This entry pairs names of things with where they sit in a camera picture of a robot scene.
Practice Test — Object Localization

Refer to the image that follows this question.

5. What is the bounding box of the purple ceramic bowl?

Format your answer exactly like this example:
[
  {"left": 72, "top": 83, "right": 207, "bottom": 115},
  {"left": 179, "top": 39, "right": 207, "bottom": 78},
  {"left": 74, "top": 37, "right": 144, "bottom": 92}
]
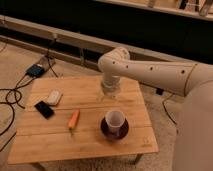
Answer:
[{"left": 100, "top": 119, "right": 129, "bottom": 140}]

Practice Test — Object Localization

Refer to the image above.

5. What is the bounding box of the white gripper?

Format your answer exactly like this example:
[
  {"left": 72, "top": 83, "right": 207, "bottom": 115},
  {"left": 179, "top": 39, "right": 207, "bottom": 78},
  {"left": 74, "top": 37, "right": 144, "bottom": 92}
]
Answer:
[{"left": 101, "top": 74, "right": 120, "bottom": 95}]

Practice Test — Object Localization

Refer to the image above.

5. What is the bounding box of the black cable on floor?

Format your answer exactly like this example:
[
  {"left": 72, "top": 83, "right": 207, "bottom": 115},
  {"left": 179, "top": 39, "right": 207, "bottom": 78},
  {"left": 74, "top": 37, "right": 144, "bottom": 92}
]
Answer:
[{"left": 0, "top": 39, "right": 59, "bottom": 153}]

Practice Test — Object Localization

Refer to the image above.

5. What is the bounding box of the black smartphone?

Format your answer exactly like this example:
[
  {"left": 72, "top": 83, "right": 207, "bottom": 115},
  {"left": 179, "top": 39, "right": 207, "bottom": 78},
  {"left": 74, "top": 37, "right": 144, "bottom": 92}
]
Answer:
[{"left": 34, "top": 101, "right": 54, "bottom": 119}]

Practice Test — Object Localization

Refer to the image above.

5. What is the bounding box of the white remote control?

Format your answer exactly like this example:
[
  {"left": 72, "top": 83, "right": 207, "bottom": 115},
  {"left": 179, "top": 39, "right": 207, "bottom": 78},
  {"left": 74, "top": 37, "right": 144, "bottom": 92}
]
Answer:
[{"left": 46, "top": 90, "right": 62, "bottom": 106}]

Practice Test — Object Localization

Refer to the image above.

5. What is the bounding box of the wooden baseboard rail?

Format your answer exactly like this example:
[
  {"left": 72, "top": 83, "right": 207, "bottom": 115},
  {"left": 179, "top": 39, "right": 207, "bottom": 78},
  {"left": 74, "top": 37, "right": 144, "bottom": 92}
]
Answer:
[{"left": 0, "top": 14, "right": 188, "bottom": 98}]

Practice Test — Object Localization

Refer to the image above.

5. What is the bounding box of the orange handled screwdriver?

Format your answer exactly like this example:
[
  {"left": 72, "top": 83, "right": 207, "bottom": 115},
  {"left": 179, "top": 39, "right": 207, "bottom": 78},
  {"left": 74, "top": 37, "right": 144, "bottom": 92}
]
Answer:
[{"left": 68, "top": 109, "right": 80, "bottom": 132}]

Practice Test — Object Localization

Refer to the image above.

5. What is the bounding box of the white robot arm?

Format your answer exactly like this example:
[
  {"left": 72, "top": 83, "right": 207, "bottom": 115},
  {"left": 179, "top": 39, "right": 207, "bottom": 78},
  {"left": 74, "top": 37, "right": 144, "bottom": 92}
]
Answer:
[{"left": 98, "top": 47, "right": 213, "bottom": 171}]

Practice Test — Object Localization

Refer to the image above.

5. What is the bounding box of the wooden low table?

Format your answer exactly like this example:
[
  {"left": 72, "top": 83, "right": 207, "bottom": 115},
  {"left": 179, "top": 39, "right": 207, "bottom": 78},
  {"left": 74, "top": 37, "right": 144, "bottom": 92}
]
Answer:
[{"left": 8, "top": 76, "right": 158, "bottom": 164}]

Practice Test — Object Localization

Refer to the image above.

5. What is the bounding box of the white ceramic cup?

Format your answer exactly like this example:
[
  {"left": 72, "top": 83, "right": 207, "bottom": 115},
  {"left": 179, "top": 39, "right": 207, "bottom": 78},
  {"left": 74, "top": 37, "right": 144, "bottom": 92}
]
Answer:
[{"left": 105, "top": 110, "right": 125, "bottom": 136}]

